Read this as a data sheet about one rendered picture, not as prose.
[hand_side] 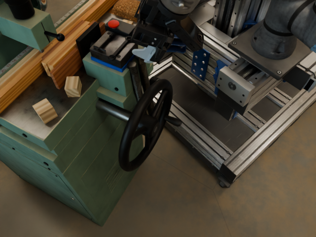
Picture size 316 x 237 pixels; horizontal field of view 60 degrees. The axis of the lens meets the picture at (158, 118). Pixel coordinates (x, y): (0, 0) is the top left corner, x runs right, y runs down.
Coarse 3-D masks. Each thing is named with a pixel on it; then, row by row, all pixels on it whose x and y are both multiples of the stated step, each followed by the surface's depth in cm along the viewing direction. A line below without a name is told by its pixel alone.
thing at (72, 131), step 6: (90, 108) 82; (84, 114) 80; (90, 114) 83; (78, 120) 78; (84, 120) 81; (72, 126) 77; (78, 126) 79; (72, 132) 78; (66, 138) 76; (60, 144) 75; (66, 144) 78; (54, 150) 73; (60, 150) 76
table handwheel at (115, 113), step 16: (160, 80) 74; (144, 96) 68; (160, 96) 81; (112, 112) 82; (128, 112) 81; (128, 128) 66; (144, 128) 76; (160, 128) 92; (128, 144) 68; (128, 160) 72; (144, 160) 87
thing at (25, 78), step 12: (108, 0) 94; (96, 12) 91; (72, 24) 86; (36, 60) 77; (24, 72) 74; (36, 72) 78; (12, 84) 72; (24, 84) 75; (0, 96) 70; (12, 96) 73; (0, 108) 71
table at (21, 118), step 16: (112, 16) 94; (48, 80) 78; (80, 80) 78; (96, 80) 78; (32, 96) 75; (48, 96) 75; (64, 96) 75; (80, 96) 75; (96, 96) 82; (112, 96) 79; (128, 96) 79; (16, 112) 72; (32, 112) 72; (64, 112) 72; (80, 112) 77; (16, 128) 71; (32, 128) 69; (48, 128) 69; (64, 128) 73; (48, 144) 70
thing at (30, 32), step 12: (0, 12) 68; (36, 12) 68; (0, 24) 70; (12, 24) 67; (24, 24) 66; (36, 24) 66; (48, 24) 69; (12, 36) 72; (24, 36) 69; (36, 36) 67; (48, 36) 71; (36, 48) 70
